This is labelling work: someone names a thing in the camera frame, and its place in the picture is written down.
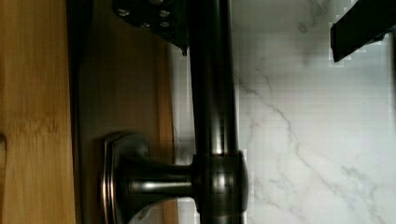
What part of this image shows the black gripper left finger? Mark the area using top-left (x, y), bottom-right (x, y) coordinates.
top-left (112, 0), bottom-right (189, 56)

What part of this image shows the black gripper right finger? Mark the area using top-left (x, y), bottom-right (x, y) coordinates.
top-left (331, 0), bottom-right (396, 63)

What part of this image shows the dark metal drawer handle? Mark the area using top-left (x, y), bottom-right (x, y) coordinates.
top-left (101, 0), bottom-right (248, 224)

